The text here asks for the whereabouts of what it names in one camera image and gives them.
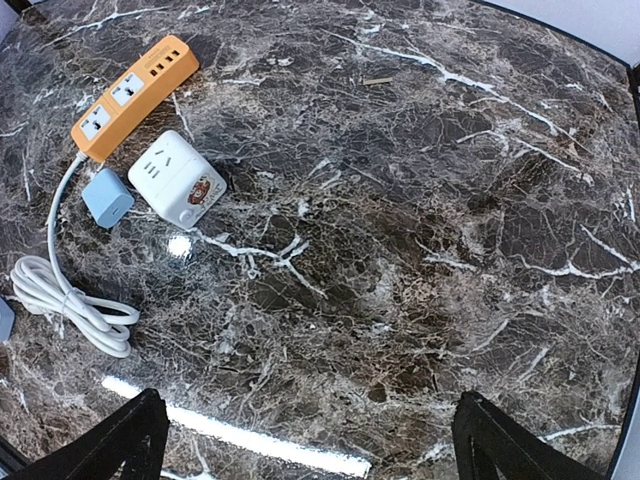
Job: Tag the black right corner post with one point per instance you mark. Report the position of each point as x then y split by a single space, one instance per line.
633 79

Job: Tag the white cube socket adapter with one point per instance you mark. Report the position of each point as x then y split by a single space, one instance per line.
176 181

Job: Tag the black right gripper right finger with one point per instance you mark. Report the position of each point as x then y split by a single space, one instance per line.
489 444

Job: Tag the light blue power strip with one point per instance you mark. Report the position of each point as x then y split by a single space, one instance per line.
7 319

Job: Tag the orange power strip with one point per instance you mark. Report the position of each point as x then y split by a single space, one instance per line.
136 93

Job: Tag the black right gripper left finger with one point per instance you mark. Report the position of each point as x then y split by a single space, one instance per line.
130 441

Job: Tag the light blue charger plug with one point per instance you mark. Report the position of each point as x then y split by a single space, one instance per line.
107 198

